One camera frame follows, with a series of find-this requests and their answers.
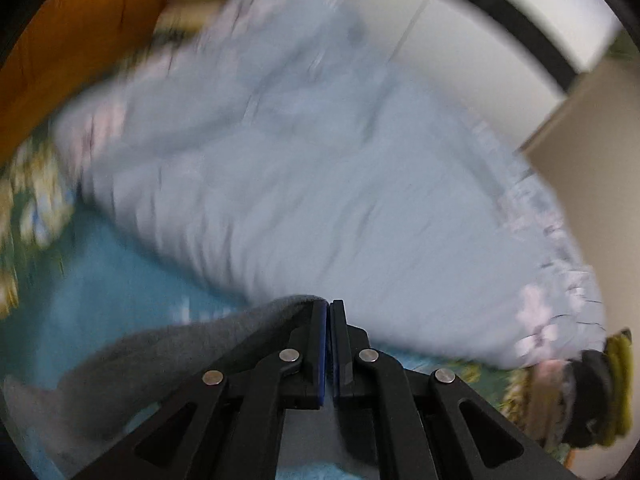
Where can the teal floral bedsheet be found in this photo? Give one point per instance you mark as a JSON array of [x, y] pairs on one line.
[[110, 290]]

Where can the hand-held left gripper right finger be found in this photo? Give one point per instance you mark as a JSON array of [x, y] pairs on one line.
[[341, 360]]

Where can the floral green pillow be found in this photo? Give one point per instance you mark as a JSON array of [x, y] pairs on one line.
[[192, 17]]

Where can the wooden carved headboard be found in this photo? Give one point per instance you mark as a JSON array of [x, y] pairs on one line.
[[75, 50]]

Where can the olive green cloth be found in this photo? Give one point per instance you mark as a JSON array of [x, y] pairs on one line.
[[620, 385]]

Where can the green plant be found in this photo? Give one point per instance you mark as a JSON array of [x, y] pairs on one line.
[[622, 47]]

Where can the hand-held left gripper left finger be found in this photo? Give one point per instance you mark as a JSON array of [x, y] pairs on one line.
[[322, 360]]

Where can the blue floral duvet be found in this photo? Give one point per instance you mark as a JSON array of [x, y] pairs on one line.
[[310, 185]]

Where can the grey knit sweater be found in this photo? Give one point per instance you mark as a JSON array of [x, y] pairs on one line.
[[125, 360]]

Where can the pale pink cloth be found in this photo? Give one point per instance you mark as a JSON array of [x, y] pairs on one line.
[[545, 375]]

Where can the black cloth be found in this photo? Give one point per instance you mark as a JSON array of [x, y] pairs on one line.
[[590, 395]]

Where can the beige door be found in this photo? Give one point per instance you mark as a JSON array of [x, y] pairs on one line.
[[585, 150]]

